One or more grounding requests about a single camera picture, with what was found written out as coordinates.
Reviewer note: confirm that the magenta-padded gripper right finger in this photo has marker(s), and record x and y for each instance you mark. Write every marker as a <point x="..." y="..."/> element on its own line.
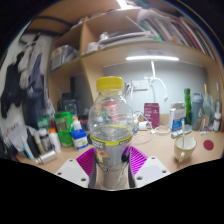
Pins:
<point x="150" y="168"/>

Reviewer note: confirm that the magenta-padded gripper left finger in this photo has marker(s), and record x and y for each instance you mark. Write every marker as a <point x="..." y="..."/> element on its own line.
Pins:
<point x="70" y="170"/>

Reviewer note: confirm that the clear yellow-capped drink bottle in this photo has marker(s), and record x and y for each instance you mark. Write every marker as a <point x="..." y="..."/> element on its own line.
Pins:
<point x="110" y="133"/>

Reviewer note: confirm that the silver tube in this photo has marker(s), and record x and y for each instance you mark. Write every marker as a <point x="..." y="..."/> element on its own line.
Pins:
<point x="46" y="156"/>

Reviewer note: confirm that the white bottle with blue label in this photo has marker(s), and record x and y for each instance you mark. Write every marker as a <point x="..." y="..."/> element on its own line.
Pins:
<point x="80" y="138"/>

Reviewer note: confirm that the cream ceramic cup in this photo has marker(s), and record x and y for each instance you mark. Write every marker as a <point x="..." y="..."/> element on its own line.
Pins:
<point x="185" y="154"/>

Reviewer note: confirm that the green box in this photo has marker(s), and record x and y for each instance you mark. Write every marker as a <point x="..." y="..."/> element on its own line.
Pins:
<point x="63" y="128"/>

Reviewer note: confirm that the small white roll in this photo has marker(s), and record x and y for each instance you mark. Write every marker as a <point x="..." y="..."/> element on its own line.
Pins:
<point x="142" y="125"/>

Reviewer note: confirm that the pale blue tube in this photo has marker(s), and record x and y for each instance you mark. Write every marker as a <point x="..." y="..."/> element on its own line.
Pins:
<point x="181" y="133"/>

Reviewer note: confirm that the spoon in cup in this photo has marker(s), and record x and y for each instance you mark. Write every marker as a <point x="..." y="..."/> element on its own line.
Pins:
<point x="182" y="131"/>

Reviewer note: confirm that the magenta carton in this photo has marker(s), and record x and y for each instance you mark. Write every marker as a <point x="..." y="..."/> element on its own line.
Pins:
<point x="151" y="115"/>

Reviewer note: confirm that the white and blue box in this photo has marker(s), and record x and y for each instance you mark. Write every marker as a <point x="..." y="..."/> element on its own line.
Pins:
<point x="176" y="118"/>

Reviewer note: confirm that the flat round red coaster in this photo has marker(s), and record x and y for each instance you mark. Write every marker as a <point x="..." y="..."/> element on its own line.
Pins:
<point x="208" y="144"/>

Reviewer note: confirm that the black appliance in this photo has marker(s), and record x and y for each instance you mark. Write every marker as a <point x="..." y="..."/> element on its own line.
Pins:
<point x="68" y="105"/>

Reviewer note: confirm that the grey shaker bottle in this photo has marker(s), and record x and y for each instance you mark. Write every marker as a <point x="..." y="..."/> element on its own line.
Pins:
<point x="196" y="113"/>

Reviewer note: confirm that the dark green bottle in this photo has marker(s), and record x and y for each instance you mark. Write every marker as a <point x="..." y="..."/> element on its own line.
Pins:
<point x="187" y="106"/>

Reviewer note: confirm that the brown jar with white lid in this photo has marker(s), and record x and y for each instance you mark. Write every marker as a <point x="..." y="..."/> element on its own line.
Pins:
<point x="217" y="121"/>

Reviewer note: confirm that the clear bottle with yellow cap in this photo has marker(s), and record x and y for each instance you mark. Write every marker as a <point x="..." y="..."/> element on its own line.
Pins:
<point x="206" y="106"/>

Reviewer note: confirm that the grey hanging garment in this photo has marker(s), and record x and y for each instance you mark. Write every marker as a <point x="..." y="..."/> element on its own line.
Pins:
<point x="33" y="80"/>

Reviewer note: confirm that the clear glass white-capped bottle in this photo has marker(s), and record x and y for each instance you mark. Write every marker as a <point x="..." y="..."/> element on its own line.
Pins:
<point x="217" y="96"/>

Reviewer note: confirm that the black hanging garment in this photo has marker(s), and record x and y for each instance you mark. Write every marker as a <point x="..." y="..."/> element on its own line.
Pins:
<point x="10" y="90"/>

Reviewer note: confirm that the white under-shelf light bar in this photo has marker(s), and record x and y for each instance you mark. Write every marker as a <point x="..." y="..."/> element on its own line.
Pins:
<point x="151" y="58"/>

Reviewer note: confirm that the wooden shelf unit with books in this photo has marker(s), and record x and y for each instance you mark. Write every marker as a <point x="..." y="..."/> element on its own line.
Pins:
<point x="110" y="53"/>

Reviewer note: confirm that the white tube light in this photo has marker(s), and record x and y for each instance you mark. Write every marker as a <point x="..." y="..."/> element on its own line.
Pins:
<point x="122" y="3"/>

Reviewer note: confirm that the white wall socket strip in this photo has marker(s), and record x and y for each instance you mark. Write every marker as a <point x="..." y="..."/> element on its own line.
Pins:
<point x="140" y="84"/>

